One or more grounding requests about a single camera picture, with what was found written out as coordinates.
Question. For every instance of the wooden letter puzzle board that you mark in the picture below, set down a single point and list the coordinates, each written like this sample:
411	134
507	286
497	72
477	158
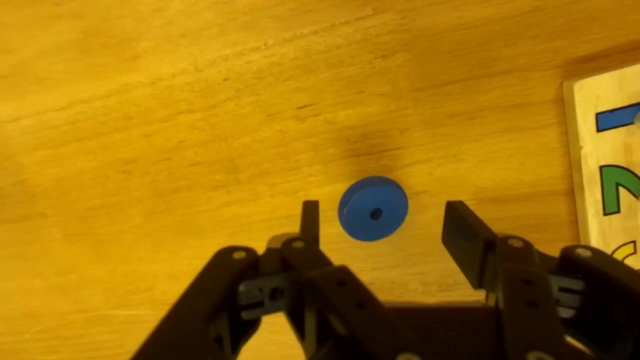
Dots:
611	160

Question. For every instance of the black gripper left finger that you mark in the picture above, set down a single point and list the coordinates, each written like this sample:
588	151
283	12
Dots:
310	281

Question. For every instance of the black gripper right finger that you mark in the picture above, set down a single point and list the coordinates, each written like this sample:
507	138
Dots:
507	266

